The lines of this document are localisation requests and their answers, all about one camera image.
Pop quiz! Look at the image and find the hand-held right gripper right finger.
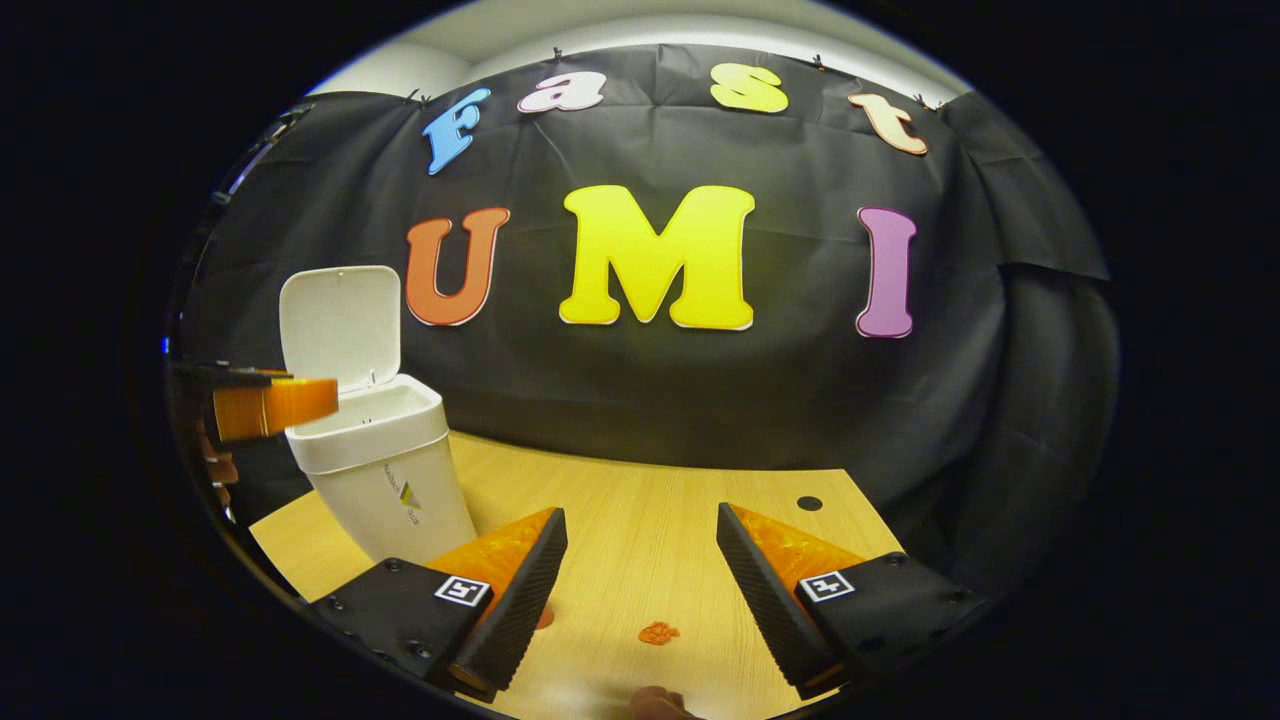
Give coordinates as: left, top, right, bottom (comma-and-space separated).
716, 502, 986, 701

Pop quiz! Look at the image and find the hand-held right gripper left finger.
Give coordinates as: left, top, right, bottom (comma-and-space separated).
310, 507, 569, 704

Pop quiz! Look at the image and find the white desktop garbage bin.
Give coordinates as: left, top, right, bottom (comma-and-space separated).
278, 265, 479, 566

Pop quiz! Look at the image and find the wooden desktop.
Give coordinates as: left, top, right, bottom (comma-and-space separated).
248, 430, 906, 720

